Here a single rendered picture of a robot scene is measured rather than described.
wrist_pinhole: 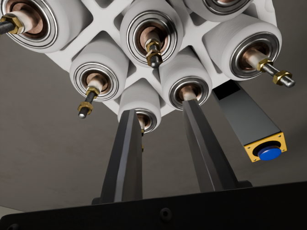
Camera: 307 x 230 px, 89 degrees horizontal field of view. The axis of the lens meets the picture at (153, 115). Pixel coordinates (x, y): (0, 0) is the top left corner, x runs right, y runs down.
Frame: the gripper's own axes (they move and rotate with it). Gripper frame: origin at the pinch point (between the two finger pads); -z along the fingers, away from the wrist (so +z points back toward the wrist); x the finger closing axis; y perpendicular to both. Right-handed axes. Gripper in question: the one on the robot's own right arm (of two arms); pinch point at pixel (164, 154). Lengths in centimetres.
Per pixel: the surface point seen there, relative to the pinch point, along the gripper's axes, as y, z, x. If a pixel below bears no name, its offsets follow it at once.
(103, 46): 0.8, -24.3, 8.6
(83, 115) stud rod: 5.0, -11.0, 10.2
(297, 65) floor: 24, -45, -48
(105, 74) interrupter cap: 3.8, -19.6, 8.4
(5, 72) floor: 8, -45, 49
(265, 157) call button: 23.1, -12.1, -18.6
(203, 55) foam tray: 6.8, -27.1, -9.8
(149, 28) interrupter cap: -1.6, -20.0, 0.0
